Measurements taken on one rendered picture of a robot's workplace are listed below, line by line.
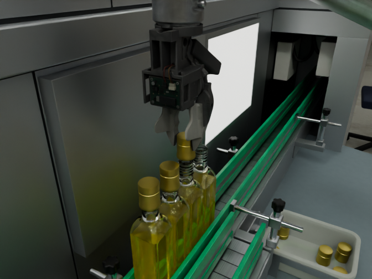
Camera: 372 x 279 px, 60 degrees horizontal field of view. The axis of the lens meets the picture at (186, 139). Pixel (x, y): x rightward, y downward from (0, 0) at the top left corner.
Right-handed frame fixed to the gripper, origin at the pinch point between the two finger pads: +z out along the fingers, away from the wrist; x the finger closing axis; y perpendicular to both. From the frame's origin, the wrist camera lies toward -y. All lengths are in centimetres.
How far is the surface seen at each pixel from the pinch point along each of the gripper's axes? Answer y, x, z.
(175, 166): 5.7, 1.2, 2.4
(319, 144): -77, 16, 32
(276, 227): -12.8, 15.9, 23.7
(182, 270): 8.8, 4.1, 22.2
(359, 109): -379, 31, 119
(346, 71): -98, 19, 8
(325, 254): -25, 27, 38
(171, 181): 7.0, 1.1, 4.5
